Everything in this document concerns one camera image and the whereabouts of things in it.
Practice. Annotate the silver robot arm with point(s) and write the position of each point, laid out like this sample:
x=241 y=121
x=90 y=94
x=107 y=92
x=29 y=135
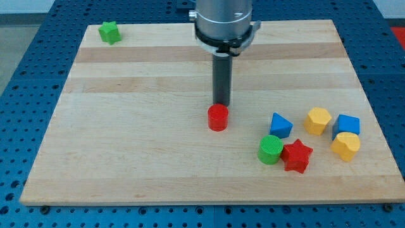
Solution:
x=224 y=27

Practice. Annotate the red star block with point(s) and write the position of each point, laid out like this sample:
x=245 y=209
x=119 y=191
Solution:
x=296 y=156

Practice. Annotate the green cylinder block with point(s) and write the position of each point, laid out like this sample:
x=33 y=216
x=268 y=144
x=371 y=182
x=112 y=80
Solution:
x=270 y=149

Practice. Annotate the yellow hexagon block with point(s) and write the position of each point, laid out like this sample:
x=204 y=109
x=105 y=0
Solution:
x=317 y=120

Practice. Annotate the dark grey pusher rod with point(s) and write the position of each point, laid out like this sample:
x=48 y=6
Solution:
x=222 y=79

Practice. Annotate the green star block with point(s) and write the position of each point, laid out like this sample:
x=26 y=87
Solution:
x=109 y=32

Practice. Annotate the blue triangle block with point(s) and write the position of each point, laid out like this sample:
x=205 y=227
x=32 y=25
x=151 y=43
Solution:
x=280 y=126

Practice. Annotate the red cylinder block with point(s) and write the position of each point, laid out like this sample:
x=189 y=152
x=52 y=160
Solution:
x=218 y=117

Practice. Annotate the blue cube block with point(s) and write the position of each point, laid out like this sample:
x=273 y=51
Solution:
x=346 y=123

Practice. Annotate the yellow heart block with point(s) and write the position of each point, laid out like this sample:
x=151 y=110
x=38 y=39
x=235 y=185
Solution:
x=346 y=145

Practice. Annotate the wooden board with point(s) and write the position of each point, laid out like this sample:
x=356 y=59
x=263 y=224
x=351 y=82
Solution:
x=131 y=124

